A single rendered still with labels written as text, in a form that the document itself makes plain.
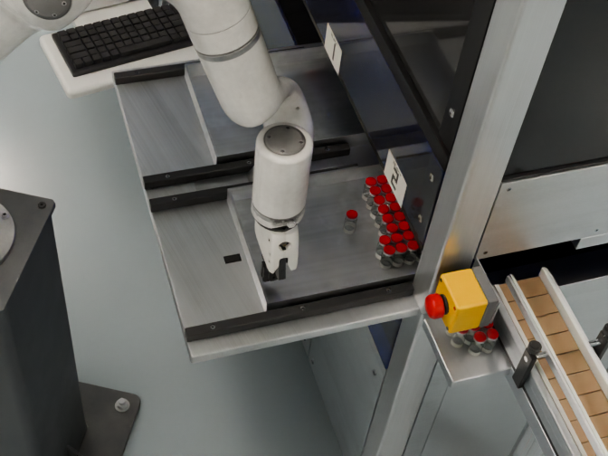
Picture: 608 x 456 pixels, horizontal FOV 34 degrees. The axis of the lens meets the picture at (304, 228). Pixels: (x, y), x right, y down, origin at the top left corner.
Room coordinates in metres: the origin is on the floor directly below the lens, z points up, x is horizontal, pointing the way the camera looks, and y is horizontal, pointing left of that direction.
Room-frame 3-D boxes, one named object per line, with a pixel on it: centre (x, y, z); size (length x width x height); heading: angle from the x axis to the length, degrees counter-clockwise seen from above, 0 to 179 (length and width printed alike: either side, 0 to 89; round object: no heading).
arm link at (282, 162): (1.02, 0.04, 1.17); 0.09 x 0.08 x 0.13; 178
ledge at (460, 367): (0.96, -0.31, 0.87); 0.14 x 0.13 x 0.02; 114
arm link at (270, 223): (1.02, 0.04, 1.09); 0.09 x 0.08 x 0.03; 24
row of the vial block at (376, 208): (1.18, -0.14, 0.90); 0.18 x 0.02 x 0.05; 24
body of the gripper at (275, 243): (1.02, 0.04, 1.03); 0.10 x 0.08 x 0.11; 24
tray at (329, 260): (1.14, -0.06, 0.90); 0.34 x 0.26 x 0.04; 114
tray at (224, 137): (1.45, 0.08, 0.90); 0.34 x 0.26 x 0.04; 114
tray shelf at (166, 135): (1.27, 0.07, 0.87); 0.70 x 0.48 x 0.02; 24
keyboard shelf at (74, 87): (1.73, 0.42, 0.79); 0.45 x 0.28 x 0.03; 124
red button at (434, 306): (0.94, -0.23, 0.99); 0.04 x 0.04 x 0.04; 24
